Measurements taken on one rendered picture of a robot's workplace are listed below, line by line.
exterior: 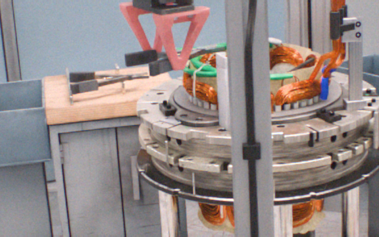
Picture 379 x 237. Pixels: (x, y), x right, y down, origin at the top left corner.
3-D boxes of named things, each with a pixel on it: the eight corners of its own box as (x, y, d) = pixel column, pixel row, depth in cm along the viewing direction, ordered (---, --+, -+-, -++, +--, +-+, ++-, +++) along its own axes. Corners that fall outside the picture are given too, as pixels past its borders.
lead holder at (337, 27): (332, 40, 101) (331, 12, 100) (318, 33, 105) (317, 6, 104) (361, 37, 102) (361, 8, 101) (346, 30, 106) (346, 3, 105)
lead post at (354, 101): (366, 109, 107) (366, 16, 103) (346, 111, 107) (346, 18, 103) (362, 105, 109) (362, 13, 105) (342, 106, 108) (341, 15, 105)
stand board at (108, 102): (47, 125, 126) (45, 109, 125) (45, 90, 144) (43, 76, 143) (182, 110, 129) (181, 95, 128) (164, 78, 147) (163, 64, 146)
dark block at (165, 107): (169, 108, 112) (168, 98, 112) (176, 115, 109) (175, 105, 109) (158, 109, 112) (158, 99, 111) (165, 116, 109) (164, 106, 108)
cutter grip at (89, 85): (72, 95, 126) (72, 84, 126) (71, 93, 127) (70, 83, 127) (99, 90, 128) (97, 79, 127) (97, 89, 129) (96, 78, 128)
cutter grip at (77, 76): (69, 83, 133) (68, 72, 132) (70, 81, 134) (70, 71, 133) (95, 82, 132) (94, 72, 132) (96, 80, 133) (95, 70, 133)
